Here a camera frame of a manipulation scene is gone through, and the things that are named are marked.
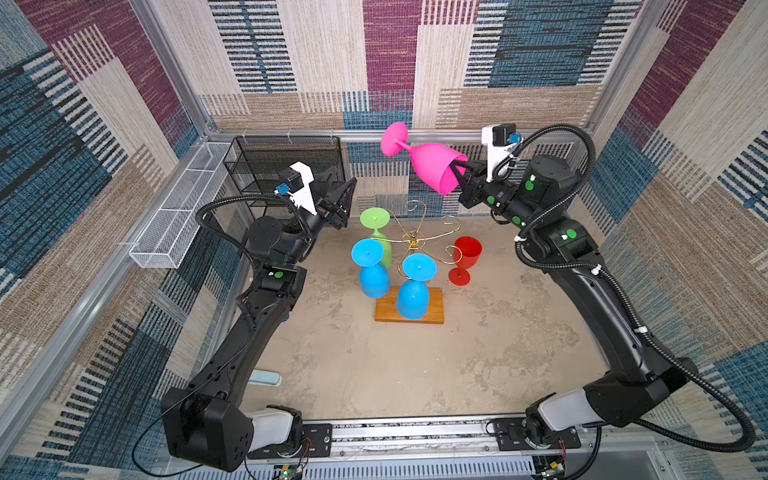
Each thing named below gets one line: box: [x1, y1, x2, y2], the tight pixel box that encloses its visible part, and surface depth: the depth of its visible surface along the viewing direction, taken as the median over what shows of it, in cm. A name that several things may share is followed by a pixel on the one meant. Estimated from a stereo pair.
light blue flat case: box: [247, 369, 282, 387], surface depth 81 cm
